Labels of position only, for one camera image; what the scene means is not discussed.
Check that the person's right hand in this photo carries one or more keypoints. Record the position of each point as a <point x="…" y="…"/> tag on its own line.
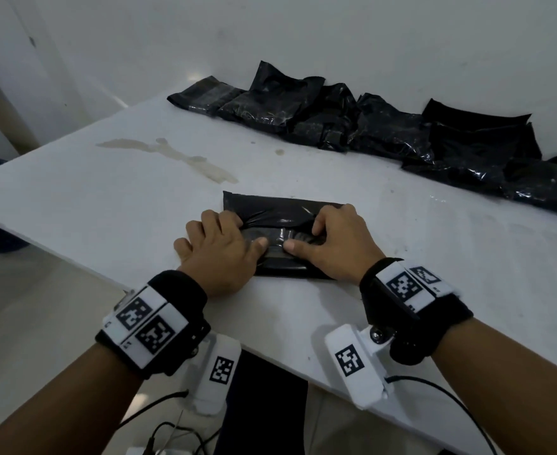
<point x="340" y="246"/>

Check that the person's left hand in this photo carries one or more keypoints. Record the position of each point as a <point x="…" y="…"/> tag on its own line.
<point x="216" y="260"/>

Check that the clear tape strip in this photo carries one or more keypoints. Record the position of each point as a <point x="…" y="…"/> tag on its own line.
<point x="278" y="232"/>

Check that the taped parcel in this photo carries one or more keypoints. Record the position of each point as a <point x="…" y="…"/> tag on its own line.
<point x="278" y="208"/>
<point x="202" y="97"/>

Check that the row of black plastic packets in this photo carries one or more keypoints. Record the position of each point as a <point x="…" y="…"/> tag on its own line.
<point x="392" y="132"/>

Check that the person's left forearm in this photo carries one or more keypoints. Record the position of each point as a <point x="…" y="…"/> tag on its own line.
<point x="60" y="402"/>

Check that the person's right forearm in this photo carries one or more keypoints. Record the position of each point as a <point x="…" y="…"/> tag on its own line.
<point x="510" y="388"/>

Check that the crumpled clear plastic piece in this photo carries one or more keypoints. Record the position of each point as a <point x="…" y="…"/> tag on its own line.
<point x="437" y="198"/>

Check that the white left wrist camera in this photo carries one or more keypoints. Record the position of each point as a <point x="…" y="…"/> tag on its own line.
<point x="219" y="388"/>

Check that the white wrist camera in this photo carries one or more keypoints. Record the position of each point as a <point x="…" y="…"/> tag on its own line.
<point x="219" y="388"/>
<point x="359" y="383"/>

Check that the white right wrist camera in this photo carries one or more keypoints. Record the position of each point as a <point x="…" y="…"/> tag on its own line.
<point x="359" y="383"/>

